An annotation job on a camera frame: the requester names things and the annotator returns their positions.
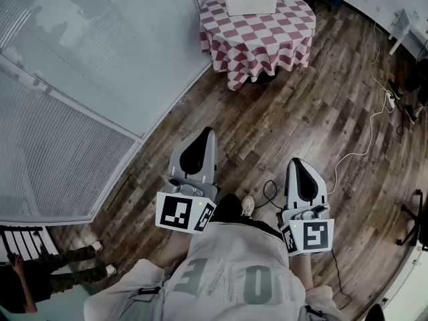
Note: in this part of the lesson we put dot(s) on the person's right forearm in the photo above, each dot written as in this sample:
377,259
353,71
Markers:
301,269

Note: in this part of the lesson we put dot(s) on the white stool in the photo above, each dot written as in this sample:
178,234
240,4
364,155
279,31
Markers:
403,22

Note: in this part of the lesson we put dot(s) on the person's beige shoe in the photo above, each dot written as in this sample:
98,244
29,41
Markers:
247,205

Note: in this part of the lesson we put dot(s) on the person's grey printed shirt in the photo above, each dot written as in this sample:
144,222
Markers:
230,263

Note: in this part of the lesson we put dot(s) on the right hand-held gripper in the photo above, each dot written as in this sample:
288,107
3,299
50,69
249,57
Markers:
294,192

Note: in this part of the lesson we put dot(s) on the black slatted chair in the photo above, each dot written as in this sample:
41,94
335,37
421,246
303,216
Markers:
23,242

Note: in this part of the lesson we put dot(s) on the black office chair base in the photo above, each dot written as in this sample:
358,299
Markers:
416,217

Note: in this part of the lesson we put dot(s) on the round table checkered red cloth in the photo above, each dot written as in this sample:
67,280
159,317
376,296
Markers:
261,35

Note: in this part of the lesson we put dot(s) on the person's black trousers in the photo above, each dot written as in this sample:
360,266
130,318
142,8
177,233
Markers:
227,209

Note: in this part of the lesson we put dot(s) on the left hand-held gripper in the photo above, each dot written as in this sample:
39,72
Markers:
204,166

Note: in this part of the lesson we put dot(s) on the white power strip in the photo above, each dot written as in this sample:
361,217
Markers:
390,100

